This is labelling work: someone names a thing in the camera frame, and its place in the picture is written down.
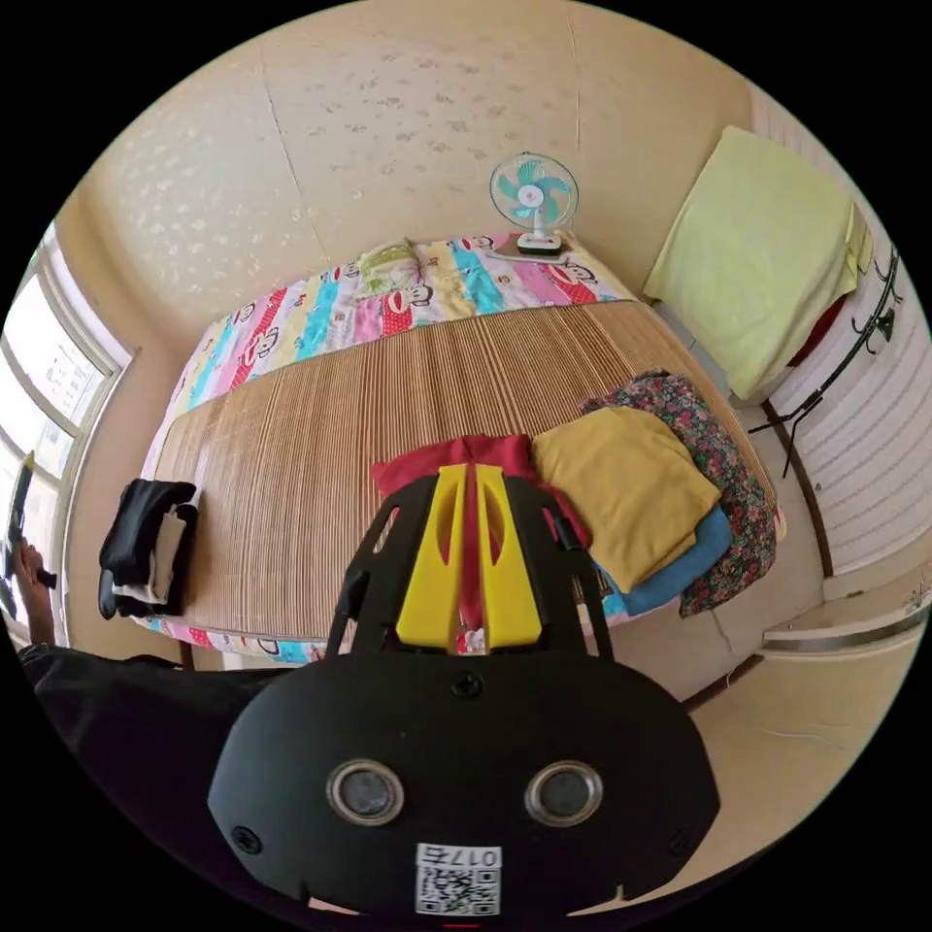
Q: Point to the green printed pillow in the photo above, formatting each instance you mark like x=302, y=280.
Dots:
x=386, y=268

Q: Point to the black metal coat rack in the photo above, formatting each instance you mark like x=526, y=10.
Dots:
x=877, y=320

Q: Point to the window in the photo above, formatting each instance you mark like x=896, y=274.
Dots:
x=51, y=379

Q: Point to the pile of black and white clothes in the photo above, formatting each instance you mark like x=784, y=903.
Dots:
x=142, y=531

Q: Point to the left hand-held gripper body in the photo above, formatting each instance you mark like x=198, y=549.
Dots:
x=13, y=539

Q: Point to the bed with woven mat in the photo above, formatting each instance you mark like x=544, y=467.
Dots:
x=328, y=437

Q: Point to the pile of colourful clothes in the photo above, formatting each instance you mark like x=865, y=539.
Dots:
x=626, y=480

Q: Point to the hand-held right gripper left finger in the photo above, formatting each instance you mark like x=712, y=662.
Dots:
x=422, y=582

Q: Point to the person's left hand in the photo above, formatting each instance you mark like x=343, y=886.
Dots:
x=36, y=604

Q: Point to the pale yellow cloth cover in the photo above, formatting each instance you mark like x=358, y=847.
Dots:
x=750, y=255

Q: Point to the teal table fan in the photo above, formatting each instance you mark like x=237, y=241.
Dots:
x=530, y=196

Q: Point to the person's body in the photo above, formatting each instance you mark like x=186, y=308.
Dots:
x=146, y=728

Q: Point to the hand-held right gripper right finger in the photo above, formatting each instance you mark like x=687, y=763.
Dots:
x=518, y=590

